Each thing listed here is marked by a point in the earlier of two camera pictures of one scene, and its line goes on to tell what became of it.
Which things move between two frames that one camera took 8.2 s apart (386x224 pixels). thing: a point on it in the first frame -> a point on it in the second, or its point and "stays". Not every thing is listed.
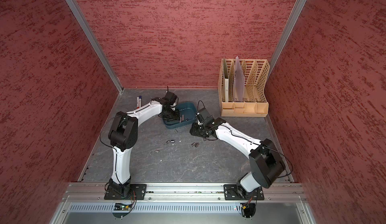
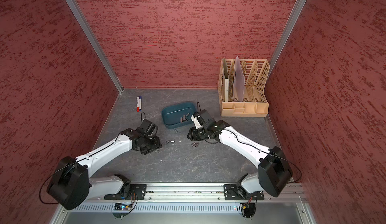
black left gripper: x=176 y=117 -> x=157 y=145
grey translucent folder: x=238 y=84 stays
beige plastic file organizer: x=241 y=87 stays
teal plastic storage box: x=187 y=111 stays
